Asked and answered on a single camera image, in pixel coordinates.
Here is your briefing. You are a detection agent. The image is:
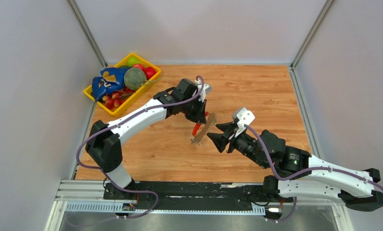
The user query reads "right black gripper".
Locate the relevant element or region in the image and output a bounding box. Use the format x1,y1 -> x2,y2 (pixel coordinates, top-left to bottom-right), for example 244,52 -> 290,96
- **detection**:
207,121 -> 268,169

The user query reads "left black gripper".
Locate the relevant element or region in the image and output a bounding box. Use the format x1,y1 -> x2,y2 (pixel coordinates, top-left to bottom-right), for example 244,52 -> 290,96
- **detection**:
181,96 -> 207,125

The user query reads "metal key holder red handle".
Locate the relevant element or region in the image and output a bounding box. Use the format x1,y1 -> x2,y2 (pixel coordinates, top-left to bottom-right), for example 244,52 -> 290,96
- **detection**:
191,112 -> 217,145

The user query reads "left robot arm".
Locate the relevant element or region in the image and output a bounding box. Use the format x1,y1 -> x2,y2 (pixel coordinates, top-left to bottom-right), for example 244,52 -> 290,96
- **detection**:
83,76 -> 212,199

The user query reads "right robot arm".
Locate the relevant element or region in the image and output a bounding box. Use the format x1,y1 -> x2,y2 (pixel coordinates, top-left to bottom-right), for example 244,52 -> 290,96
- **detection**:
207,122 -> 383,212

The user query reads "red tomato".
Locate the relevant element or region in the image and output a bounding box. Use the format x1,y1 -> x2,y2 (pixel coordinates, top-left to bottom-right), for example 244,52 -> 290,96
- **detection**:
144,66 -> 157,80

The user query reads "green melon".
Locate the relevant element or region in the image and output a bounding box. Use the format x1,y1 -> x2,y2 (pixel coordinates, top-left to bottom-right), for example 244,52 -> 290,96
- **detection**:
124,68 -> 147,91

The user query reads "red apple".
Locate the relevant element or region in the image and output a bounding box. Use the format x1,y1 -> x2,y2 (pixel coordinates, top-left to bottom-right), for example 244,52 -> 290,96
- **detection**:
132,63 -> 145,71

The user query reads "green apple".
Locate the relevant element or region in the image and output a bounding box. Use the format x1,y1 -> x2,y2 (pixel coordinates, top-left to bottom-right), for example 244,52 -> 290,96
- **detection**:
127,56 -> 140,67

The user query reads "bunch of red cherries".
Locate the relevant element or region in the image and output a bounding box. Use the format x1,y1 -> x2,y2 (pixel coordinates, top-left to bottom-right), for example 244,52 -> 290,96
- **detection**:
101,90 -> 135,110

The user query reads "blue snack bag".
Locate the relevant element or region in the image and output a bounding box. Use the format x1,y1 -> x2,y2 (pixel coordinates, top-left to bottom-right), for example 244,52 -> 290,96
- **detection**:
91,67 -> 129,101

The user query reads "yellow plastic bin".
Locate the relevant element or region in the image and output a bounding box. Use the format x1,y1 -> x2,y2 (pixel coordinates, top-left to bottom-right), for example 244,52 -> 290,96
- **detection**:
83,53 -> 161,116

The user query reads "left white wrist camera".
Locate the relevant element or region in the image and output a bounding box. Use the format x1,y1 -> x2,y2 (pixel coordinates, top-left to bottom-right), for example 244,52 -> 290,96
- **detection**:
194,79 -> 212,102

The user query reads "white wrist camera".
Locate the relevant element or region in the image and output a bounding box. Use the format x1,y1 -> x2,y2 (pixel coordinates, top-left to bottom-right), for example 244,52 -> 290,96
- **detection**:
232,107 -> 255,138
194,79 -> 212,102

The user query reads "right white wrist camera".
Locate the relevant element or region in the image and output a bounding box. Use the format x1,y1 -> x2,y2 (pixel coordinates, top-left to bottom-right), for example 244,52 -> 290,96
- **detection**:
232,107 -> 255,138

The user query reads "left frame post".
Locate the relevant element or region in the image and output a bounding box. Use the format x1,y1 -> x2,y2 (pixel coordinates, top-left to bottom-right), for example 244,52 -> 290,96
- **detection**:
66,0 -> 108,67

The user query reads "frame post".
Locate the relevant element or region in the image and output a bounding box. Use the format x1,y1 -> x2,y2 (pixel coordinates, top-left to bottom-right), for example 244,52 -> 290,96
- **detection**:
66,0 -> 108,67
290,0 -> 335,70

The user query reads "right frame post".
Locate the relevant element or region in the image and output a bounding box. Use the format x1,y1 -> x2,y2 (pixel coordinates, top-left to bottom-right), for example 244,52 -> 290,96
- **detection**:
290,0 -> 335,70

